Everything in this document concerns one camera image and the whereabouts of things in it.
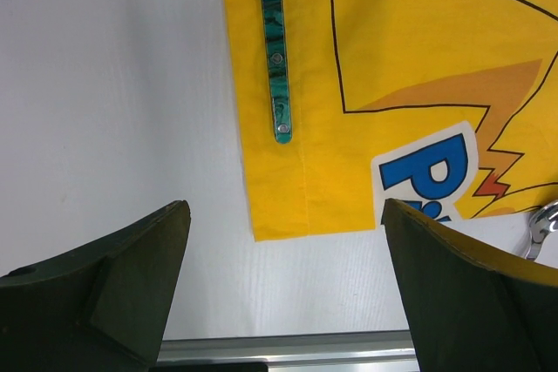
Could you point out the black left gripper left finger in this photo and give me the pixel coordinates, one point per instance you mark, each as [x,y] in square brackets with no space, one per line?
[102,306]

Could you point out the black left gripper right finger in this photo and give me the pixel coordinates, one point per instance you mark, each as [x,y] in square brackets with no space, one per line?
[470,306]

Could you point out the silver spoon green handle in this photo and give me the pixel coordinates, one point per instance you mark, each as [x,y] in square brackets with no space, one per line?
[542,223]

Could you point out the yellow cartoon placemat cloth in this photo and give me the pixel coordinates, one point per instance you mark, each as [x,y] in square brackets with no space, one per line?
[447,105]

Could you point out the silver fork green handle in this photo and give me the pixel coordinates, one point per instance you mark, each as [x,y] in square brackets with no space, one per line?
[276,55]

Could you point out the aluminium rail frame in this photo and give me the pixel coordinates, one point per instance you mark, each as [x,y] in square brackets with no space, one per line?
[372,351]

